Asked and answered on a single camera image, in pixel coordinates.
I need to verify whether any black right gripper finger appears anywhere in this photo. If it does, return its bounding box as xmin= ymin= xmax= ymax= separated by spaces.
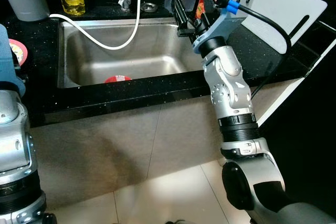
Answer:
xmin=172 ymin=0 xmax=196 ymax=38

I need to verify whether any round metal counter fitting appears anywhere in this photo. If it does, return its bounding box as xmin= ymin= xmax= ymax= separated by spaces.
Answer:
xmin=141 ymin=3 xmax=159 ymax=13

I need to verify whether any stainless steel sink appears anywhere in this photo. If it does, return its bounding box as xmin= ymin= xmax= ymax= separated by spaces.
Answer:
xmin=56 ymin=18 xmax=209 ymax=90

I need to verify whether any white plastic cutting board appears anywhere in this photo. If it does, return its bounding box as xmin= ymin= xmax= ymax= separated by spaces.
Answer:
xmin=239 ymin=0 xmax=328 ymax=55

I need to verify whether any red bowl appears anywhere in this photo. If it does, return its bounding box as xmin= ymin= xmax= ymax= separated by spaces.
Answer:
xmin=103 ymin=74 xmax=132 ymax=84

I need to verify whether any red-rimmed round plate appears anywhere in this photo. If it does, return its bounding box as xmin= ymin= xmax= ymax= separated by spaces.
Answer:
xmin=7 ymin=38 xmax=28 ymax=67

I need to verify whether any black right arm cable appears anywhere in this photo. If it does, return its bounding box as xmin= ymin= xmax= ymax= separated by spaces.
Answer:
xmin=216 ymin=0 xmax=292 ymax=100

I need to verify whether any white hose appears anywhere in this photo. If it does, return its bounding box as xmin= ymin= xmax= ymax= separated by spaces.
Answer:
xmin=49 ymin=0 xmax=153 ymax=51

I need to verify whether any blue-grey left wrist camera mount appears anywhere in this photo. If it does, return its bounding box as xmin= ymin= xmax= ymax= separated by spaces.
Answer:
xmin=0 ymin=24 xmax=26 ymax=97

